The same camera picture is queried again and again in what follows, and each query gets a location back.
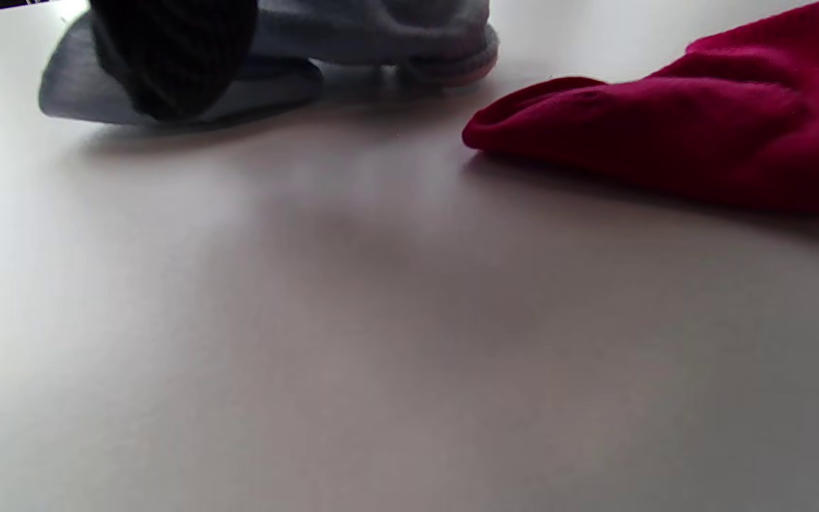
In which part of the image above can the person's right hand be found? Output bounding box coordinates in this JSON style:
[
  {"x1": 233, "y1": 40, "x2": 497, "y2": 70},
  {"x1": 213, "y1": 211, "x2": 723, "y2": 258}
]
[{"x1": 88, "y1": 0, "x2": 259, "y2": 122}]

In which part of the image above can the red sock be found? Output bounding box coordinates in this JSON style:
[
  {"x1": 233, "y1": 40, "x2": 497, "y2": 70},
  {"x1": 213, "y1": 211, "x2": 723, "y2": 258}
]
[{"x1": 461, "y1": 0, "x2": 819, "y2": 215}]

